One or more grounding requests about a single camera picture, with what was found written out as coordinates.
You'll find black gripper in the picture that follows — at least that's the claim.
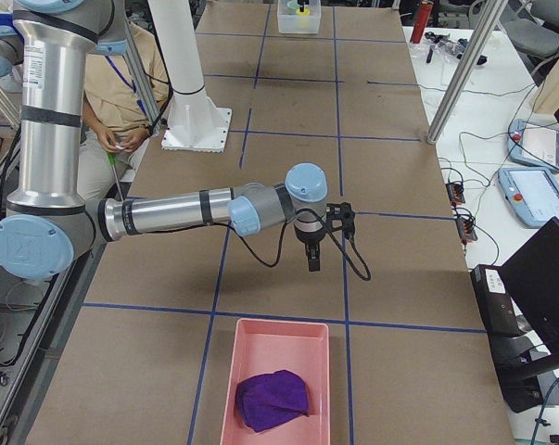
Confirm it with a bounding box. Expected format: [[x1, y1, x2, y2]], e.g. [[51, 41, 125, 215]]
[[294, 220, 326, 272]]

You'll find yellow plastic cup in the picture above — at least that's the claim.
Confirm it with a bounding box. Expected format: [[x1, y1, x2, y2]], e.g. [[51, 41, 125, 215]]
[[296, 8, 311, 17]]

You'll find purple cloth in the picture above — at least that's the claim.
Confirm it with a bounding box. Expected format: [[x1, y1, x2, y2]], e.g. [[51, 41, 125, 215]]
[[235, 370, 310, 433]]

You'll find mint green bowl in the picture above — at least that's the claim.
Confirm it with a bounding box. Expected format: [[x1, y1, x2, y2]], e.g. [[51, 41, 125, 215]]
[[278, 1, 299, 15]]

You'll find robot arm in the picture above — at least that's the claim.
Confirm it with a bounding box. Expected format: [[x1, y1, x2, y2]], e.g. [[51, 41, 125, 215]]
[[0, 1, 328, 280]]

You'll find translucent plastic box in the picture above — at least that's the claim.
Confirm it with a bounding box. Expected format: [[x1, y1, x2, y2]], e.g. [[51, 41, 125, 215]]
[[276, 0, 322, 34]]

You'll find black box device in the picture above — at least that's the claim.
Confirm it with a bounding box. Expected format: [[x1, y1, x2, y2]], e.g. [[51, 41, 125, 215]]
[[470, 264, 531, 337]]

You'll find pink plastic bin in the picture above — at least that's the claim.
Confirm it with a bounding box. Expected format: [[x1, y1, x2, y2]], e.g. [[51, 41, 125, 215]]
[[220, 318, 330, 444]]

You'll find red cylinder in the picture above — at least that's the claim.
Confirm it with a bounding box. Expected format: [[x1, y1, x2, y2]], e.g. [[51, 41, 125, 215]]
[[410, 0, 434, 44]]

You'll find seated person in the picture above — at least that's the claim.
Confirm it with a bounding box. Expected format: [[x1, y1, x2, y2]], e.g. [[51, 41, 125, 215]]
[[77, 22, 172, 201]]

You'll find teach pendant near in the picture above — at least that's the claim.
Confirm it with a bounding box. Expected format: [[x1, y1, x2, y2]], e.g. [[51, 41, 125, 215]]
[[498, 167, 559, 228]]

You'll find teach pendant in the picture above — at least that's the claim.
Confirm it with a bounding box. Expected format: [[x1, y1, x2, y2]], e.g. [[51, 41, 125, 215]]
[[507, 119, 559, 172], [498, 167, 559, 228]]

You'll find black monitor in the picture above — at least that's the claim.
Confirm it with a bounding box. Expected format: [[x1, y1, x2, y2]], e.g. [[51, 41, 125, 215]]
[[499, 217, 559, 352]]

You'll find teach pendant far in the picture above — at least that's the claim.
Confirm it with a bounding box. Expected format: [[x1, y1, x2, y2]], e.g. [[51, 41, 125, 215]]
[[507, 119, 559, 172]]

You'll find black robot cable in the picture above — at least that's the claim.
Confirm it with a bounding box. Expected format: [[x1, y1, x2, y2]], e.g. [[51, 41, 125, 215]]
[[204, 206, 372, 283]]

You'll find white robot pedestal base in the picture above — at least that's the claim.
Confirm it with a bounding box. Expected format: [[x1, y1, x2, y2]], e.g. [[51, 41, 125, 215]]
[[152, 1, 232, 153]]

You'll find aluminium frame post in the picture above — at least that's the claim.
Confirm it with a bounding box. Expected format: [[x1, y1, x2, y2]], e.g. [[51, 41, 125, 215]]
[[426, 0, 508, 145]]

